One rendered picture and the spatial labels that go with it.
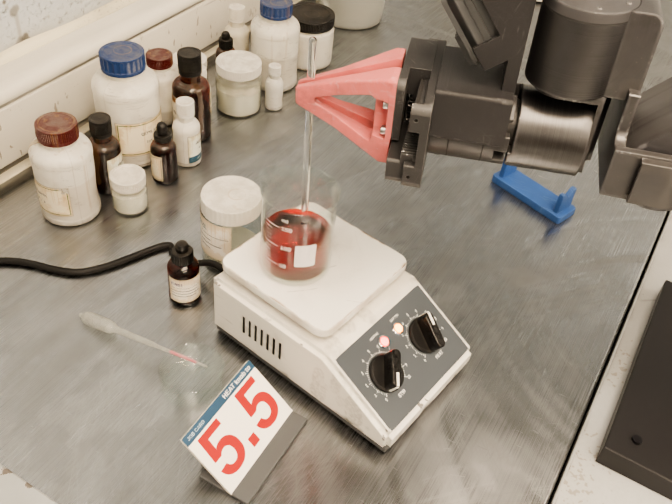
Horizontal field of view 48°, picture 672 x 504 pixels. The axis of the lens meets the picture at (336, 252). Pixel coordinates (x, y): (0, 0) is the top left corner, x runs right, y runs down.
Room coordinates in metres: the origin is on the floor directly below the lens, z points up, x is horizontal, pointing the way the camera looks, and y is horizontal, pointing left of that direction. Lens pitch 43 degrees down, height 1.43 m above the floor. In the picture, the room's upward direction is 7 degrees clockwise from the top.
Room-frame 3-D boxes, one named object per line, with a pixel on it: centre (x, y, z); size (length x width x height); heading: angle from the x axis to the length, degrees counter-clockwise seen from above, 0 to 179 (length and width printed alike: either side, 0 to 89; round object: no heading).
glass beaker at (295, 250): (0.46, 0.04, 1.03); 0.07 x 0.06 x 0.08; 61
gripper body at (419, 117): (0.46, -0.07, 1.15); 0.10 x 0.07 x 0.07; 173
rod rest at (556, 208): (0.71, -0.22, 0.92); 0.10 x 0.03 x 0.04; 46
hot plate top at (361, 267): (0.47, 0.02, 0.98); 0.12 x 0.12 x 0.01; 56
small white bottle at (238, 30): (0.93, 0.17, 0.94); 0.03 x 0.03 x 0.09
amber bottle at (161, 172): (0.66, 0.20, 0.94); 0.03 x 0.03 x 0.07
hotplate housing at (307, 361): (0.45, -0.01, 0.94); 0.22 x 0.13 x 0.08; 56
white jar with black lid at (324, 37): (0.97, 0.07, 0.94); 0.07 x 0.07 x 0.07
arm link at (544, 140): (0.45, -0.13, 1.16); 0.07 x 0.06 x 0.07; 83
